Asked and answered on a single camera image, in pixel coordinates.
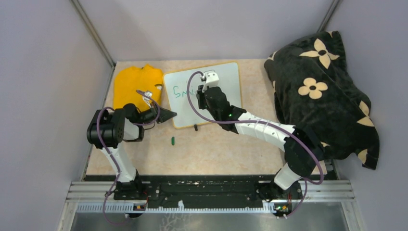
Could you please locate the black floral blanket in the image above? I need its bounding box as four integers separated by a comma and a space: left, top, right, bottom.
264, 31, 380, 170

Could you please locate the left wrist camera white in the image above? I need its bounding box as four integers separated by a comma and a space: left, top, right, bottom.
140, 91, 153, 108

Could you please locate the metal corner post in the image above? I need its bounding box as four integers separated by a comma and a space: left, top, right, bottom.
69, 0, 116, 68
317, 0, 342, 32

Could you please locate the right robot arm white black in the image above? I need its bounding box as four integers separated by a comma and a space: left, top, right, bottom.
196, 85, 324, 198

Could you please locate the right metal corner post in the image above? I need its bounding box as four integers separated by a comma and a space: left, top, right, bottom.
317, 0, 342, 32

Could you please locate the whiteboard with yellow frame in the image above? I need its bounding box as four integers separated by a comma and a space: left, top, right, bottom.
163, 61, 242, 128

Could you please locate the yellow folded sweatshirt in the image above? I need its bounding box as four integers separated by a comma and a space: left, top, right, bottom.
113, 64, 163, 112

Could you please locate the left metal corner post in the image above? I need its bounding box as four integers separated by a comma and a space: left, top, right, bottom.
69, 0, 116, 68

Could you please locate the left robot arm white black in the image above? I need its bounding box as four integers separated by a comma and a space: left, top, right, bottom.
87, 103, 177, 200

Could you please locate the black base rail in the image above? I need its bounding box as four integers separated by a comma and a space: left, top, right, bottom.
111, 175, 303, 209

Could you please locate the white slotted cable duct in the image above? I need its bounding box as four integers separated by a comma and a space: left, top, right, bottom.
76, 201, 277, 214

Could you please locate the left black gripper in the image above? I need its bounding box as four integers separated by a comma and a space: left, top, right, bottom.
136, 100, 177, 125

